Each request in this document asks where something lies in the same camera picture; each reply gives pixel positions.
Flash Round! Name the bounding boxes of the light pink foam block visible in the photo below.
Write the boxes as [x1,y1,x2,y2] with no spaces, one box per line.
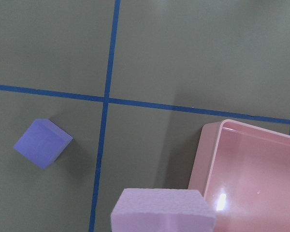
[111,188,216,232]

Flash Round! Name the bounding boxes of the pink plastic bin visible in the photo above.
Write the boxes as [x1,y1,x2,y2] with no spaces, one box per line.
[188,119,290,232]

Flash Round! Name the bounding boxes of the purple foam block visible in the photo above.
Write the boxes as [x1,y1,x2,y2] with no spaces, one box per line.
[14,118,73,169]

